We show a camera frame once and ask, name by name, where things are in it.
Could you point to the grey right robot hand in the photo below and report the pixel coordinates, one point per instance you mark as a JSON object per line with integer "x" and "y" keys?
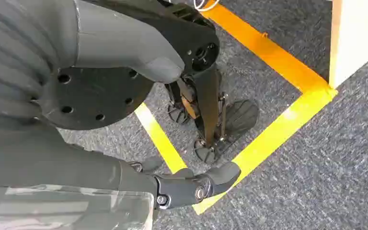
{"x": 44, "y": 158}

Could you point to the ribbed grey right arm sleeve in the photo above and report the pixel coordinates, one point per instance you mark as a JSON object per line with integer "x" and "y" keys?
{"x": 12, "y": 47}

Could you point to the yellow floor tape strip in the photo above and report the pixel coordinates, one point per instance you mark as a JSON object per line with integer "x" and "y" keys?
{"x": 160, "y": 139}
{"x": 276, "y": 133}
{"x": 266, "y": 50}

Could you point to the black robot foot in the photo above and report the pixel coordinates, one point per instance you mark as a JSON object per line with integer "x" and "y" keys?
{"x": 178, "y": 113}

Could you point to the black robot leg with foot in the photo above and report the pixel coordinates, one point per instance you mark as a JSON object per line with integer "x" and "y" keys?
{"x": 200, "y": 47}

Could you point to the pale wooden furniture panel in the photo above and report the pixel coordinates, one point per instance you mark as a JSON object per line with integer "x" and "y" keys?
{"x": 358, "y": 35}

